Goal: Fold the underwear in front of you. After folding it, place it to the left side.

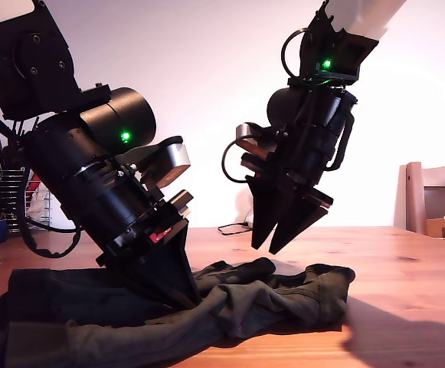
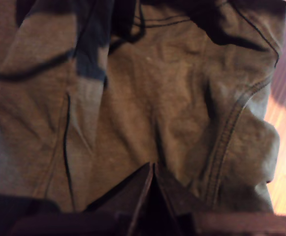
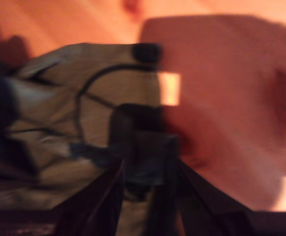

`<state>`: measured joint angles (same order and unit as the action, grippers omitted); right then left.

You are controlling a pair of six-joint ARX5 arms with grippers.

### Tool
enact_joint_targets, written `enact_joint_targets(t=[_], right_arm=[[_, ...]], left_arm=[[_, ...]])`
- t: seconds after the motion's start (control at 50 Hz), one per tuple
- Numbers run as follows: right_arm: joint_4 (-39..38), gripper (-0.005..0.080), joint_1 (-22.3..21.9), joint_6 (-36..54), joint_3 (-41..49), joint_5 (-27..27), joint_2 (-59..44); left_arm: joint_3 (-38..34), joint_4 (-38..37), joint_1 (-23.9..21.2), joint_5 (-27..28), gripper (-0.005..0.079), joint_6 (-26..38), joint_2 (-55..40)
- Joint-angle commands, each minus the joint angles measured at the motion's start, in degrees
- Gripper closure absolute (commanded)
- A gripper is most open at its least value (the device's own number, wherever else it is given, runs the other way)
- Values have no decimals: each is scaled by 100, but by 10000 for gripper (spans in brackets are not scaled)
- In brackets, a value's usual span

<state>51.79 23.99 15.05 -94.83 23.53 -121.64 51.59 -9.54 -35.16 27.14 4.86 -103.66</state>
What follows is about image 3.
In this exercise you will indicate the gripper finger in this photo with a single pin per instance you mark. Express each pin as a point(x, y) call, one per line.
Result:
point(93, 209)
point(187, 211)

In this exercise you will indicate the olive green underwear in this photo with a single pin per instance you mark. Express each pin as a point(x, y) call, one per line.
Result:
point(59, 110)

